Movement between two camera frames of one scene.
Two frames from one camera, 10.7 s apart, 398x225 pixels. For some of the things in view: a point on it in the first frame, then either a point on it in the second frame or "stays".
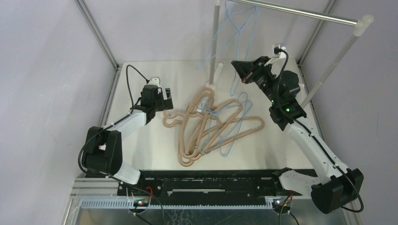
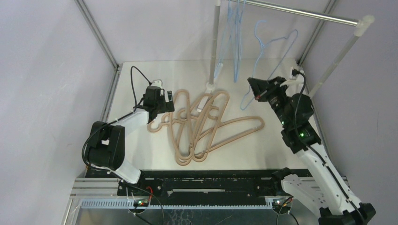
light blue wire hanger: [245, 33] -> [238, 25]
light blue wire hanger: [240, 24] -> [231, 7]
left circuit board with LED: [141, 202] stays
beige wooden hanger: [195, 121] -> [179, 117]
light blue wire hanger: [227, 119] -> [262, 45]
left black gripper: [166, 104] stays
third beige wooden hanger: [241, 118] stays
